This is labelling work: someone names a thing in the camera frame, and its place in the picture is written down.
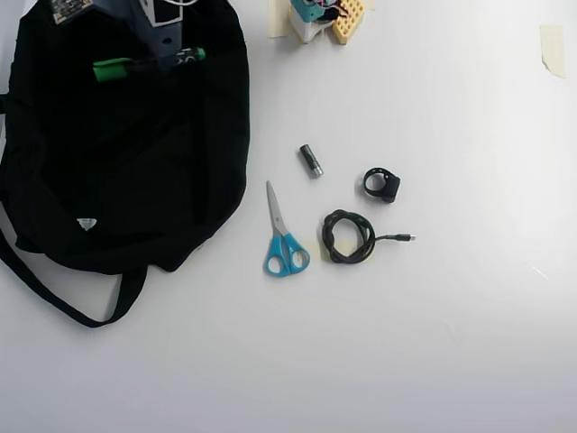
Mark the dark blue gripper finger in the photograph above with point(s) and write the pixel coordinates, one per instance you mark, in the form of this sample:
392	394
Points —
169	52

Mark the long beige masking tape strip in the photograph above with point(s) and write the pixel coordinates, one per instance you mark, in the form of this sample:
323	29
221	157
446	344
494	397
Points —
278	20

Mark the black fabric bag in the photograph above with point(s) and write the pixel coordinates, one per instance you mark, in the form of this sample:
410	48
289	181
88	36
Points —
126	158

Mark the bare camera circuit board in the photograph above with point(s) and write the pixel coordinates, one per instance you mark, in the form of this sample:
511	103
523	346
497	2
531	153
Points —
72	9

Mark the white yellow teal robot arm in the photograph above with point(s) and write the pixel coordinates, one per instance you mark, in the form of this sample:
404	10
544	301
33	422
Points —
348	24

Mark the small black cylinder tube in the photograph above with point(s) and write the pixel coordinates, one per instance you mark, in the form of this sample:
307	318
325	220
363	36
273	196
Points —
311	161

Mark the green capped black marker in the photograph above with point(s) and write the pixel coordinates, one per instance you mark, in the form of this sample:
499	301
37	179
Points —
110	71

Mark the torn beige masking tape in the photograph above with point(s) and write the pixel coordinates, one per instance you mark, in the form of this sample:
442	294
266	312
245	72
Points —
553	49

